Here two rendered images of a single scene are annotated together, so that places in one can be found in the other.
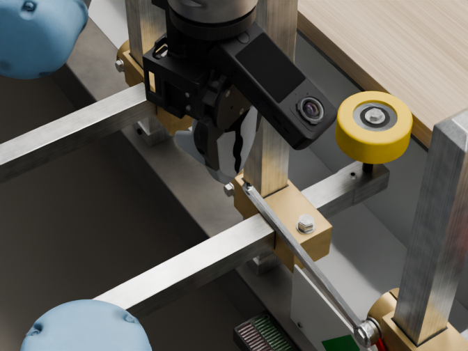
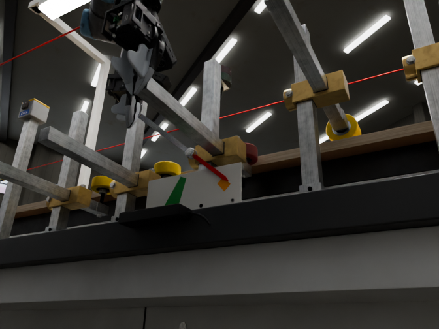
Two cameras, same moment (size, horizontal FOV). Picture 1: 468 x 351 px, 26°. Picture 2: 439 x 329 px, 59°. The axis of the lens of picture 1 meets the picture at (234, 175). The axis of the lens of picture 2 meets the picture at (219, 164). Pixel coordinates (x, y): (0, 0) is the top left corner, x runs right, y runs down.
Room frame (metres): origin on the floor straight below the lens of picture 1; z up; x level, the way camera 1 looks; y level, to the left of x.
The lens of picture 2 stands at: (-0.25, 0.19, 0.43)
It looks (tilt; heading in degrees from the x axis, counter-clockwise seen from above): 25 degrees up; 333
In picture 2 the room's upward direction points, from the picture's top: 2 degrees clockwise
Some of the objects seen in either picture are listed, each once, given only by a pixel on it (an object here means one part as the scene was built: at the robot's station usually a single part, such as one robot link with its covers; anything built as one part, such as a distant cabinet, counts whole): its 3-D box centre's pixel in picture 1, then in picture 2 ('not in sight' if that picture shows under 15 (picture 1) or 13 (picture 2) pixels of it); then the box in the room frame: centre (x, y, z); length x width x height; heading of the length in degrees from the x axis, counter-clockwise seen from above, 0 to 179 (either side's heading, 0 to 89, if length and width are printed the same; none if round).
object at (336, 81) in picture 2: not in sight; (315, 93); (0.30, -0.32, 0.94); 0.14 x 0.06 x 0.05; 34
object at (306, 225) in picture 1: (306, 223); not in sight; (0.67, -0.08, 0.84); 0.02 x 0.02 x 0.01
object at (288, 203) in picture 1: (276, 209); (134, 185); (0.71, -0.05, 0.81); 0.14 x 0.06 x 0.05; 34
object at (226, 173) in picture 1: (202, 150); (121, 109); (0.64, 0.03, 0.98); 0.06 x 0.03 x 0.09; 54
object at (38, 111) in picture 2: not in sight; (33, 113); (1.16, 0.25, 1.18); 0.07 x 0.07 x 0.08; 34
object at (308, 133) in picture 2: not in sight; (306, 110); (0.32, -0.31, 0.91); 0.04 x 0.04 x 0.48; 34
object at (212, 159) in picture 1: (215, 128); (130, 93); (0.62, 0.02, 1.03); 0.05 x 0.02 x 0.09; 144
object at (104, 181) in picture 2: not in sight; (102, 195); (0.97, -0.01, 0.85); 0.08 x 0.08 x 0.11
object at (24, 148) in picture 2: not in sight; (16, 178); (1.16, 0.25, 0.92); 0.05 x 0.05 x 0.45; 34
